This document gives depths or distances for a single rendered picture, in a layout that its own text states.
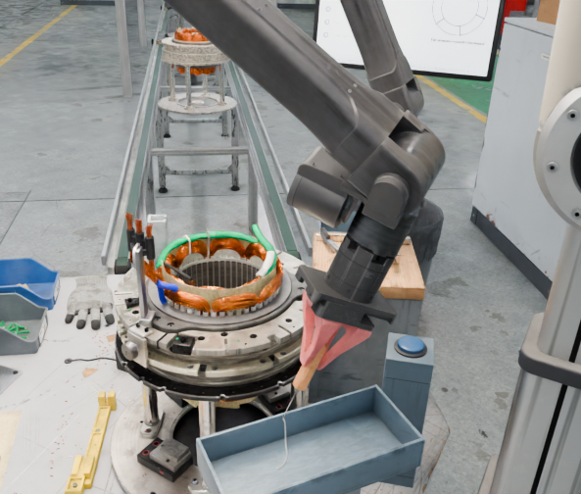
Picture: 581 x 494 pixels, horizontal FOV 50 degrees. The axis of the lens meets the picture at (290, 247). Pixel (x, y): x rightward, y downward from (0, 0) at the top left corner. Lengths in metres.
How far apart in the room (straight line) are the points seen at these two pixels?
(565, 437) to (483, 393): 1.80
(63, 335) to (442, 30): 1.25
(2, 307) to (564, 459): 1.17
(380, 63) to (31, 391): 0.89
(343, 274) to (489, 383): 2.06
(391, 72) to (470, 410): 1.72
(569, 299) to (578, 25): 0.30
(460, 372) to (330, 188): 2.11
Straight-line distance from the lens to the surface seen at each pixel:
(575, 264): 0.72
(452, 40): 1.85
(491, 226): 3.82
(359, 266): 0.63
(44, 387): 1.34
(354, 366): 1.16
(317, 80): 0.57
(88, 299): 1.55
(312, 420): 0.83
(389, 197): 0.56
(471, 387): 2.63
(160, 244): 1.01
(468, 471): 2.29
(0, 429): 1.28
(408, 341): 0.97
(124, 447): 1.15
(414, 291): 1.08
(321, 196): 0.63
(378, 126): 0.57
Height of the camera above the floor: 1.60
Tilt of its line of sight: 27 degrees down
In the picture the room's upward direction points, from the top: 2 degrees clockwise
